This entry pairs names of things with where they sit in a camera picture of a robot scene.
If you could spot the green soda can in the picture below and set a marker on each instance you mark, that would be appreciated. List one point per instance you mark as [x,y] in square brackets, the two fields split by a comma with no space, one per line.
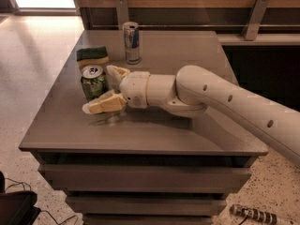
[94,81]

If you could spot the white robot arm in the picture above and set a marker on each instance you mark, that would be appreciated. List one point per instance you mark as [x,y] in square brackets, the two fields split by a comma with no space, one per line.
[189,92]

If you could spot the green yellow sponge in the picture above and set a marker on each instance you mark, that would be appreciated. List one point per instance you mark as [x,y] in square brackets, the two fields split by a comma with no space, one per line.
[92,56]

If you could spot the metal wall bracket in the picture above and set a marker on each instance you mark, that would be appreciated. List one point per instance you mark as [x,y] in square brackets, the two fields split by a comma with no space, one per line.
[121,12]
[251,29]

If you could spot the right metal wall bracket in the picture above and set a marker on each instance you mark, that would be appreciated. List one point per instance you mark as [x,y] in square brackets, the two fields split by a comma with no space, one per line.
[251,29]

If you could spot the silver blue energy drink can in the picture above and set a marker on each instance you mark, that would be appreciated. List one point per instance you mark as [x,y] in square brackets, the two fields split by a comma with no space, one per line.
[132,42]

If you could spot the dark object with cables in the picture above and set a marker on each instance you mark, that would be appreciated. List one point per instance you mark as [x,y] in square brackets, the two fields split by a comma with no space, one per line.
[19,207]

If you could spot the wooden wall shelf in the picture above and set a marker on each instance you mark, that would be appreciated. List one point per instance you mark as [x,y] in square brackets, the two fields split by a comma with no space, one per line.
[280,24]

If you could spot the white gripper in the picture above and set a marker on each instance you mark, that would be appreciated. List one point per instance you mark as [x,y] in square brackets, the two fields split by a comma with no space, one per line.
[133,89]

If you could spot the left metal wall bracket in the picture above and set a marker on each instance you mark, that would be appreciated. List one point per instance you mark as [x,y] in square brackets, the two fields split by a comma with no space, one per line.
[121,12]

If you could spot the power strip on floor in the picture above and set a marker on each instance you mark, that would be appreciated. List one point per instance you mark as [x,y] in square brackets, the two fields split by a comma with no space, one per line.
[259,216]

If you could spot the grey drawer cabinet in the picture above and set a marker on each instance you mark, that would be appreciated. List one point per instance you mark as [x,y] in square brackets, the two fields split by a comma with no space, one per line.
[138,167]

